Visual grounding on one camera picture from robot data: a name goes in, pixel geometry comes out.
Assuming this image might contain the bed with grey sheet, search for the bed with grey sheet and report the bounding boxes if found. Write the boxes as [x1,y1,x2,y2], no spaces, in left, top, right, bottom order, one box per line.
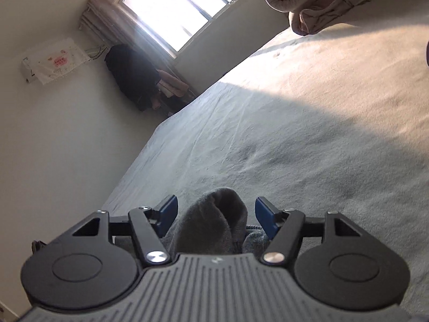
[101,0,429,316]

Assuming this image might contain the grey knitted cat sweater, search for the grey knitted cat sweater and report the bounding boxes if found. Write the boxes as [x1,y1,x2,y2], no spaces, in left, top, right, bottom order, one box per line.
[114,187,271,259]

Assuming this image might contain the pink hanging towels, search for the pink hanging towels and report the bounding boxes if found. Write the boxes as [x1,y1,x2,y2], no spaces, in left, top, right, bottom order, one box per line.
[151,69,191,109]

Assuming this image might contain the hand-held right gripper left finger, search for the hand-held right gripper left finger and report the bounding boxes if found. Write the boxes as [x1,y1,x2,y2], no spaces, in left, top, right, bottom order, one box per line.
[70,194,178,266]

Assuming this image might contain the window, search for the window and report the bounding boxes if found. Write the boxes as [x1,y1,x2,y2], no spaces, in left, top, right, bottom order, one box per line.
[116,0,265,52]

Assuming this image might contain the cloth covered air conditioner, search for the cloth covered air conditioner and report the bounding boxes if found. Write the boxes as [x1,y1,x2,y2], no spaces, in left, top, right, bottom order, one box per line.
[20,38,92,86]

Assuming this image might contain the dark hanging clothes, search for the dark hanging clothes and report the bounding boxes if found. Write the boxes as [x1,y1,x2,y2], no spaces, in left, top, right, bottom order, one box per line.
[105,44,161,111]

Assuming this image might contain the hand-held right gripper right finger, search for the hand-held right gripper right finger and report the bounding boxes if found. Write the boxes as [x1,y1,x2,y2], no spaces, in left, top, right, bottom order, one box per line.
[255,196,361,265]

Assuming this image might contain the grey curtain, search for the grey curtain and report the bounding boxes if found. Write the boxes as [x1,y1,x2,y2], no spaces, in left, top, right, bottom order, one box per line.
[79,0,178,71]

